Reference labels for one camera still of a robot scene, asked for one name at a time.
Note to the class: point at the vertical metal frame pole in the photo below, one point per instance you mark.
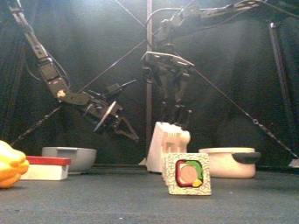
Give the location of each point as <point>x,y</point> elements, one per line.
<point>149,134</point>

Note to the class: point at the yellow toy bell pepper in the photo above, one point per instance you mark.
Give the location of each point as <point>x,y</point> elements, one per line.
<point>11,164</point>

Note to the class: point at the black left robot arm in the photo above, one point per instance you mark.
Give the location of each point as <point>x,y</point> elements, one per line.
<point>49,68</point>

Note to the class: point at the small white object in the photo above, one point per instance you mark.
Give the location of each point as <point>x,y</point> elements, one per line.
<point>294,164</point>

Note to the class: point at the grey toy pot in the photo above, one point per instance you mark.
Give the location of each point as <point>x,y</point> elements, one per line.
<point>78,159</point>

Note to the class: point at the red and white toy block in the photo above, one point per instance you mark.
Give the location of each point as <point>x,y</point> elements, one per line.
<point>45,169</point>

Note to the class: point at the white toy knife block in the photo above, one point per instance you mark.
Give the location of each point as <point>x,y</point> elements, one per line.
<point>163,148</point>

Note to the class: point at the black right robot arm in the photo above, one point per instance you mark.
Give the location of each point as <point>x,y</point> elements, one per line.
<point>234,10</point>

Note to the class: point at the toy sushi roll piece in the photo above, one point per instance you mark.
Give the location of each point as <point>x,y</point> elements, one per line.
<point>189,175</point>

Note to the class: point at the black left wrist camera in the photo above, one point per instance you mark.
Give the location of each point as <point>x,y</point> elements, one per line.
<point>113,89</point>

